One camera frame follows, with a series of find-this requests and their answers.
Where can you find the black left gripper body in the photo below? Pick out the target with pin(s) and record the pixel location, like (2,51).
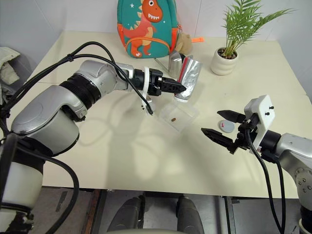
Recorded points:
(155,83)

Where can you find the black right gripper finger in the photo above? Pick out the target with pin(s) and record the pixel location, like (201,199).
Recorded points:
(232,116)
(219,136)

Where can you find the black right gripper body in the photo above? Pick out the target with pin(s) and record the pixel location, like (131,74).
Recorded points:
(247,134)

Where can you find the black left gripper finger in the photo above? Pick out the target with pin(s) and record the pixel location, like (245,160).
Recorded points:
(173,85)

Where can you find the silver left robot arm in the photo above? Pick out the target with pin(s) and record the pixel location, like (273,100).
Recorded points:
(48,114)

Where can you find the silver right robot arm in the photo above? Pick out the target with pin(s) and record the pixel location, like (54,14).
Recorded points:
(292,151)

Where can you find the clear plastic container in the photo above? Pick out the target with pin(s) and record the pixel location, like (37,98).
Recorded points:
(182,114)

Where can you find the brown plush toy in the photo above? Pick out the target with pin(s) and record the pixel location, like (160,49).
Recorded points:
(184,42)

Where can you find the orange plastic tag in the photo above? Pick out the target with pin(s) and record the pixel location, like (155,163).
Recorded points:
(198,39)

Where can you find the green plant in white pot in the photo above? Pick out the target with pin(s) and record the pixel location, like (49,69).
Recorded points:
(224,63)

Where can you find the teal dinosaur backpack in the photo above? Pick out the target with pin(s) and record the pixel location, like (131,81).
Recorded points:
(146,26)

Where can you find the dark rounded shape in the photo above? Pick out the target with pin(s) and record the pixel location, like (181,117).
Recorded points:
(128,214)
(190,214)

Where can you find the white crumpled cloth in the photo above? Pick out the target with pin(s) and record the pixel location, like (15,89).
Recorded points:
(7,68)

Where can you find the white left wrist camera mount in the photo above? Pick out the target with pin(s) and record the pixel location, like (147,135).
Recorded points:
(147,78)

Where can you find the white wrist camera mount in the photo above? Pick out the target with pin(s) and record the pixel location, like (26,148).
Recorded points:
(262,109)
(147,78)

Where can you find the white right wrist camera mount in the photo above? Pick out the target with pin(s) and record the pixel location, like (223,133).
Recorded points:
(262,109)

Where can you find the black table frame leg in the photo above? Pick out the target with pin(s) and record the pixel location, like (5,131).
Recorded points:
(97,212)
(230,214)

